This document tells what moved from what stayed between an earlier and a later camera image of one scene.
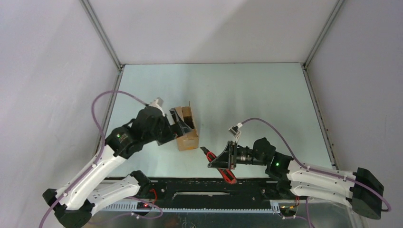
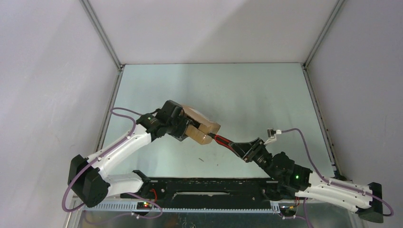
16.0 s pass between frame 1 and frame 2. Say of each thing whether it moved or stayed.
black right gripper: moved
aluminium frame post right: stayed
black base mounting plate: stayed
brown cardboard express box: moved
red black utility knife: moved
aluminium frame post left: stayed
